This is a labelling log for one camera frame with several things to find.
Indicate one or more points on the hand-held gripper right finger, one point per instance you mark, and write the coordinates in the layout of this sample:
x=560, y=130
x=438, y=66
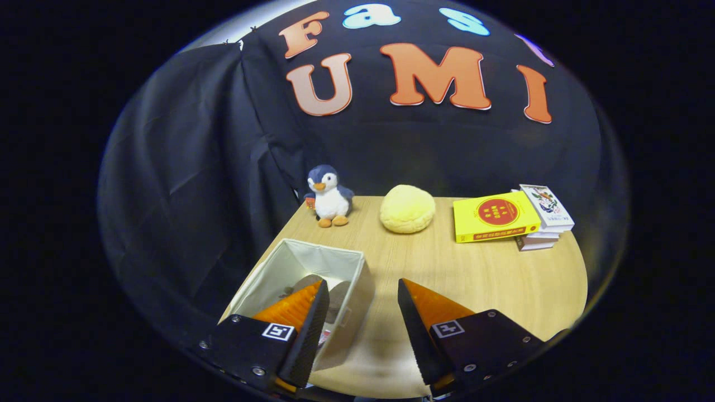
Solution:
x=413, y=329

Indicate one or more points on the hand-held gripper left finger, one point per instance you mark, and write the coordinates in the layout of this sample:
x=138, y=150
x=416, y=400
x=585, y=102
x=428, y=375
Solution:
x=314, y=335

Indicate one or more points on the brown felt shoe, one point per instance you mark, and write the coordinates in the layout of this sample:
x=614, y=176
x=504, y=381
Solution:
x=307, y=283
x=339, y=296

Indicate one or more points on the cream fabric storage box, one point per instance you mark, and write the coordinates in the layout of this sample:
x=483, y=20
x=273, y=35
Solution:
x=290, y=258

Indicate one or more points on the yellow bread-shaped plush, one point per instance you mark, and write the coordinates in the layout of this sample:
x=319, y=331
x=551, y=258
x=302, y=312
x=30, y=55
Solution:
x=408, y=209

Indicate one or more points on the penguin plush toy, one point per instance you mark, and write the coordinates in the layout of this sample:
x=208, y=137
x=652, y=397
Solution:
x=330, y=201

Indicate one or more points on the yellow book with red circle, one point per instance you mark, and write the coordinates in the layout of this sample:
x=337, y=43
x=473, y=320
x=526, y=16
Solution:
x=494, y=218

